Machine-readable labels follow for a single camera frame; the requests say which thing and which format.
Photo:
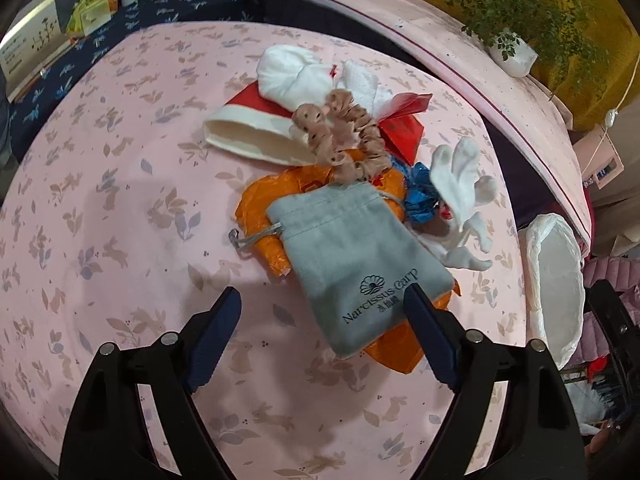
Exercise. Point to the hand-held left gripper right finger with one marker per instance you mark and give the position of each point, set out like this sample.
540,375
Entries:
430,340

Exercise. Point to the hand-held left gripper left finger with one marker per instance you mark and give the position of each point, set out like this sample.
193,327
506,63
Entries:
215,340

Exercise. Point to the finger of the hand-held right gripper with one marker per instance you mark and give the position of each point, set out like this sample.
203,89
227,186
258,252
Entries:
617,340

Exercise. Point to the white plastic trash bag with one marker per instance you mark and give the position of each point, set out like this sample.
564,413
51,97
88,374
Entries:
555,280

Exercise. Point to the blue foil wrapper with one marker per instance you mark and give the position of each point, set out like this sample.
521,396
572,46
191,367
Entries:
417,200

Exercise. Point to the orange plastic wrapper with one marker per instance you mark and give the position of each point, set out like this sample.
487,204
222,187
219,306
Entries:
260,205

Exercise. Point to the white glove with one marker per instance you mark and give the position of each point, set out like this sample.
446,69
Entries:
457,185

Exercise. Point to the red plastic wrapper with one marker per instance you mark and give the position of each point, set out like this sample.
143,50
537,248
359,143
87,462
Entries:
402,132

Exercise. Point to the red and white paper cup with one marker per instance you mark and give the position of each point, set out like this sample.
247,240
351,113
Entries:
240,130

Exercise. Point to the beige fabric scrunchie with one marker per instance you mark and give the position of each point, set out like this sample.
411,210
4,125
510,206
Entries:
370,135

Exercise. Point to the pink quilted cloth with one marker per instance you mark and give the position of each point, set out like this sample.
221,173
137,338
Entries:
612,270

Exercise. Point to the pink floral tablecloth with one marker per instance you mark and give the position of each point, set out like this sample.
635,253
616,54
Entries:
125,210

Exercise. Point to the pink device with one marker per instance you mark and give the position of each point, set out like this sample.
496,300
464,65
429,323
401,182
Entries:
595,150

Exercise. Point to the yellow curtain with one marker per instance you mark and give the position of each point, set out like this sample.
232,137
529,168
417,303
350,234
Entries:
615,60

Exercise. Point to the white plant pot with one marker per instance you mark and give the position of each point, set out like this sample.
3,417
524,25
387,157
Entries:
520,60

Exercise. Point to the pink speckled cover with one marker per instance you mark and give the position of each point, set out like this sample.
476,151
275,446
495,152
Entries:
425,20

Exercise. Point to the navy floral cloth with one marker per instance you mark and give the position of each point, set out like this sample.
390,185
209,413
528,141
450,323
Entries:
150,5

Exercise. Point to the green leafy plant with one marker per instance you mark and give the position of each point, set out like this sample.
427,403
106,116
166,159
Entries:
500,0

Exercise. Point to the white printed card box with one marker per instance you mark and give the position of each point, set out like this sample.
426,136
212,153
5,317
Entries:
30,45

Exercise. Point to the green tissue pack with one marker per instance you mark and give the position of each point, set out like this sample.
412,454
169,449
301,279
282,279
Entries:
90,15

